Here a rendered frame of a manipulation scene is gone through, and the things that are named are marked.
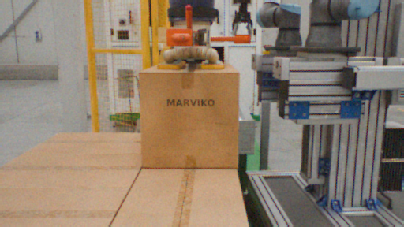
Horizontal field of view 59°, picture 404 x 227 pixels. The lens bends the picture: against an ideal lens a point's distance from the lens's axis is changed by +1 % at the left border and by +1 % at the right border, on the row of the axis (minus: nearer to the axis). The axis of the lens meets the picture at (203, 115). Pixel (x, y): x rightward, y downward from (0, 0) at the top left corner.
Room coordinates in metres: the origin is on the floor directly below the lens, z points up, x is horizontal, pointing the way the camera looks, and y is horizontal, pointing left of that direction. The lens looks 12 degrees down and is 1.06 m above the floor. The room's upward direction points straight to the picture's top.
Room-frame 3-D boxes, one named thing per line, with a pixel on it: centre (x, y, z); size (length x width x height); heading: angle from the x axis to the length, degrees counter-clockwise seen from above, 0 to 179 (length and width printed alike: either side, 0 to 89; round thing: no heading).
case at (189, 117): (1.70, 0.05, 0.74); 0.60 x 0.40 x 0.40; 179
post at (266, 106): (2.62, -0.47, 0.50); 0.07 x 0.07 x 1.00; 89
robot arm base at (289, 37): (2.06, -0.48, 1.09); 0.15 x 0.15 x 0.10
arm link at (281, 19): (2.06, -0.48, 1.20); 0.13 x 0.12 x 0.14; 45
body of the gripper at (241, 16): (1.97, -0.21, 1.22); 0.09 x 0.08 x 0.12; 179
